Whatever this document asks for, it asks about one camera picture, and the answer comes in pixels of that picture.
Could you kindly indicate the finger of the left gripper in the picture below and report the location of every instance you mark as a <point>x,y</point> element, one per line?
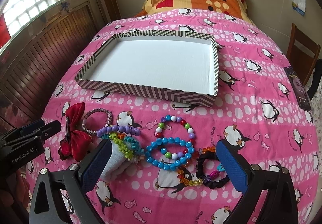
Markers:
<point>16,133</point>
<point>42,134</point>

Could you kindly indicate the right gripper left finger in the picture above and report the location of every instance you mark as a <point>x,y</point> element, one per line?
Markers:
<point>47,204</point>

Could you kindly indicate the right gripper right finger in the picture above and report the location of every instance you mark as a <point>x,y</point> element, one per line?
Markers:
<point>280,204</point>

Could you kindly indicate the red satin bow clip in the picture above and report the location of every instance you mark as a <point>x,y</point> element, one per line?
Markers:
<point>76,142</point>

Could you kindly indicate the white fluffy scrunchie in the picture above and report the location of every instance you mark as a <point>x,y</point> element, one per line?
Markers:
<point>116,165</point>

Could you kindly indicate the black scrunchie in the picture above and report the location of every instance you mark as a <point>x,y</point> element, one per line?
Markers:
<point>210,179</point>

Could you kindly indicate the pink penguin quilt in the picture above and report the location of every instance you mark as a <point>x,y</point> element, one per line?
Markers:
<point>256,110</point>

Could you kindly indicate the dark smartphone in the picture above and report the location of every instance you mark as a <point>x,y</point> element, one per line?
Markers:
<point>299,91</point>

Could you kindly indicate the striped shallow box tray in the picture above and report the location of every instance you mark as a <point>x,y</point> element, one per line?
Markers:
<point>177,66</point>

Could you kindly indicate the black garment on chair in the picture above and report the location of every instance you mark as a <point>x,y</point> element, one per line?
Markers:
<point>316,79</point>

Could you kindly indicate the wooden chair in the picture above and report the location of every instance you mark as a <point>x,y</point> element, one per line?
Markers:
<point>302,53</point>

